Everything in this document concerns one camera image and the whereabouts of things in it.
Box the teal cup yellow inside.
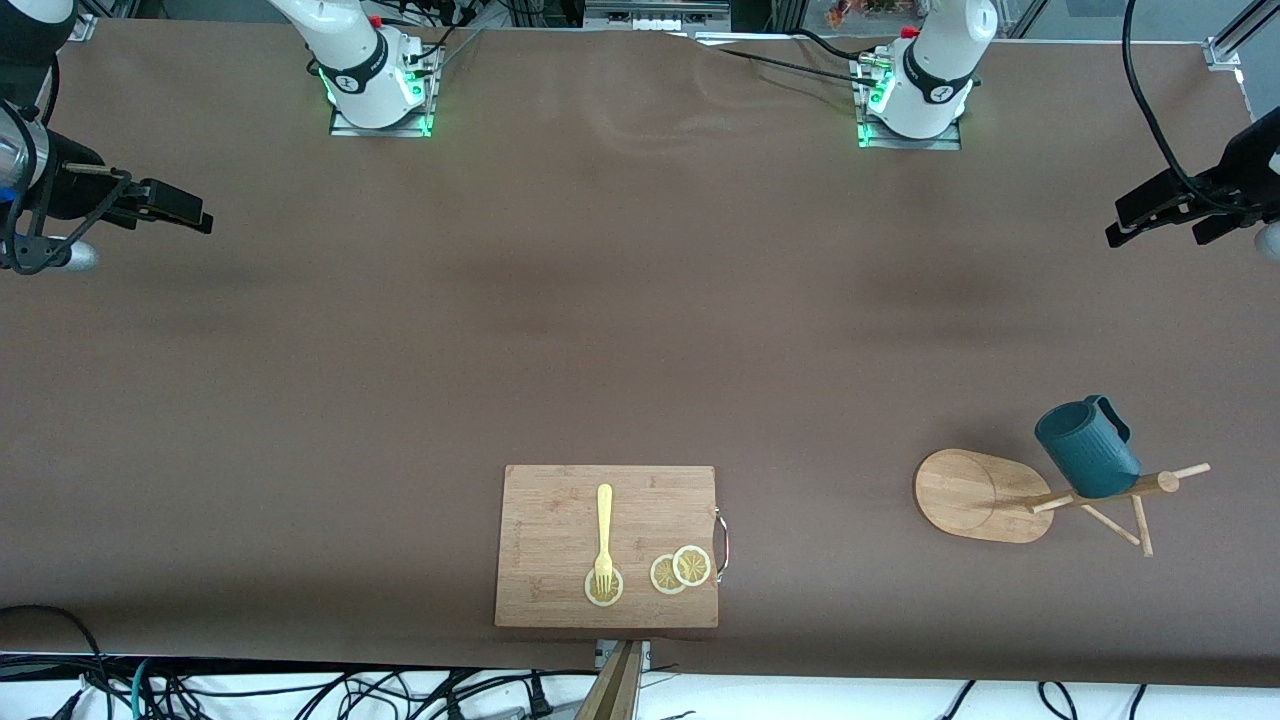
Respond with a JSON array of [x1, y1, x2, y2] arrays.
[[1034, 394, 1143, 499]]

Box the wooden cup rack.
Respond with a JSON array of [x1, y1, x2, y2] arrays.
[[913, 448, 1211, 558]]

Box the orange object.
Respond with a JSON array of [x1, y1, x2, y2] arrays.
[[825, 0, 921, 26]]

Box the white power strip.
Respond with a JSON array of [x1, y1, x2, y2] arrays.
[[585, 0, 731, 31]]

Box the yellow plastic fork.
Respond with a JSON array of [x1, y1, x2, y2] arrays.
[[593, 484, 615, 598]]

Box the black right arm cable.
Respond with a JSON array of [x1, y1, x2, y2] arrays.
[[0, 60, 133, 277]]

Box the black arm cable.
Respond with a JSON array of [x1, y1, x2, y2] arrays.
[[1120, 0, 1216, 201], [0, 60, 133, 277]]

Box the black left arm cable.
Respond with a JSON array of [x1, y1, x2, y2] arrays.
[[1120, 0, 1216, 201]]

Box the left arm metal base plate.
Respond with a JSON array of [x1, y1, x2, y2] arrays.
[[855, 55, 963, 151]]

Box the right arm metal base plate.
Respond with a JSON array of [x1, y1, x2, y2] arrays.
[[330, 40, 441, 138]]

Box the short black table cable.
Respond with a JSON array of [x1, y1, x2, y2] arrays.
[[795, 28, 881, 63]]

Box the long black table cable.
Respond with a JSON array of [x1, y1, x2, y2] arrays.
[[690, 33, 881, 89]]

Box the thick black floor cable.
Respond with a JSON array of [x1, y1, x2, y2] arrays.
[[0, 605, 111, 720]]

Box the camera mount pole with bracket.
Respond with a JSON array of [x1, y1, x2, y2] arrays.
[[575, 640, 651, 720]]

